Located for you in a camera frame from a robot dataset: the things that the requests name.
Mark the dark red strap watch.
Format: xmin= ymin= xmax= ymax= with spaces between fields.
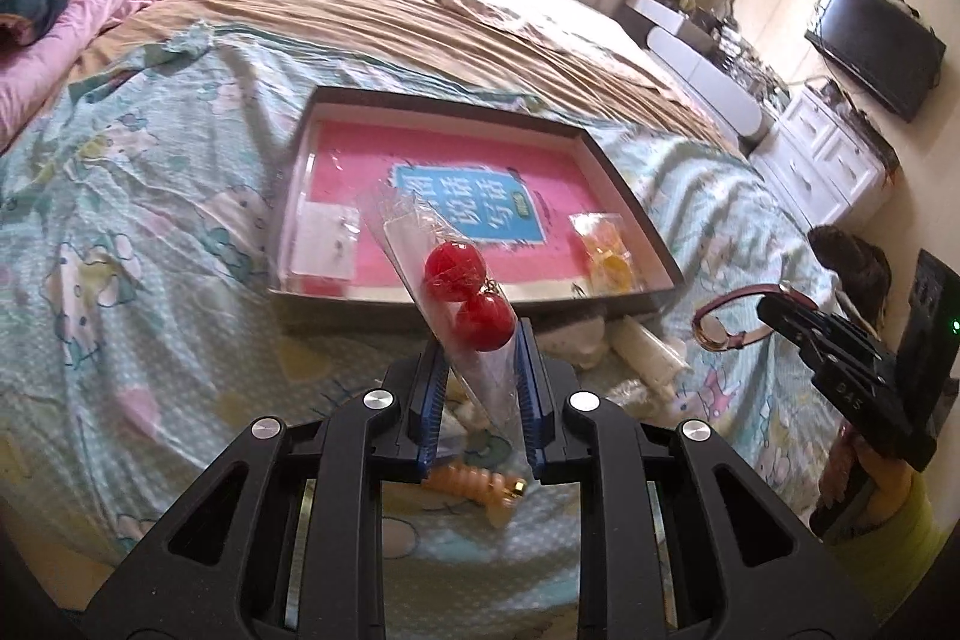
xmin=690 ymin=283 xmax=817 ymax=353

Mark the red ball earrings bag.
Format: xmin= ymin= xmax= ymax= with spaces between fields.
xmin=361 ymin=184 xmax=523 ymax=448

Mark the white drawer cabinet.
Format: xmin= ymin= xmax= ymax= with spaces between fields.
xmin=750 ymin=88 xmax=893 ymax=232

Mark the light blue cartoon blanket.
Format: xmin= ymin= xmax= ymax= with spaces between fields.
xmin=2 ymin=23 xmax=838 ymax=638

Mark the yellow orange earring bag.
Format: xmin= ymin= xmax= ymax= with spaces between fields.
xmin=569 ymin=213 xmax=644 ymax=296

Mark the small white earring bag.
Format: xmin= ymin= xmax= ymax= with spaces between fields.
xmin=290 ymin=202 xmax=361 ymax=281

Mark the black flat television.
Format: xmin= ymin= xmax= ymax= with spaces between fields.
xmin=804 ymin=0 xmax=947 ymax=122

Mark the dark shallow cardboard box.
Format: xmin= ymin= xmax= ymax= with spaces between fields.
xmin=268 ymin=88 xmax=683 ymax=330

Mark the white grey low cabinet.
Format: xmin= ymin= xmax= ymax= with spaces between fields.
xmin=613 ymin=0 xmax=771 ymax=154

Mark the pink floral cloth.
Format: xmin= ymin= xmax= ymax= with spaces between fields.
xmin=436 ymin=0 xmax=695 ymax=109

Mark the tan bed sheet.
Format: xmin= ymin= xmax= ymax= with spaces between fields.
xmin=67 ymin=0 xmax=735 ymax=151

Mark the orange spiral hair tie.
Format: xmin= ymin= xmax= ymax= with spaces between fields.
xmin=418 ymin=462 xmax=529 ymax=512

